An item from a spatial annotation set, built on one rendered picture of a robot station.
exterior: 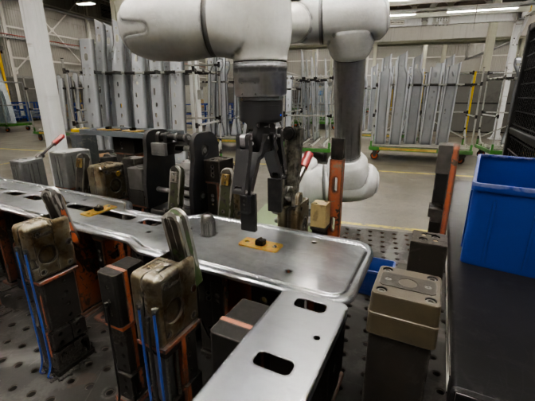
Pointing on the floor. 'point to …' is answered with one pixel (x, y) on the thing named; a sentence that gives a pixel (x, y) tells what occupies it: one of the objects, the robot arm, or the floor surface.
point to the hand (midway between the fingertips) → (263, 209)
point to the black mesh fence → (523, 105)
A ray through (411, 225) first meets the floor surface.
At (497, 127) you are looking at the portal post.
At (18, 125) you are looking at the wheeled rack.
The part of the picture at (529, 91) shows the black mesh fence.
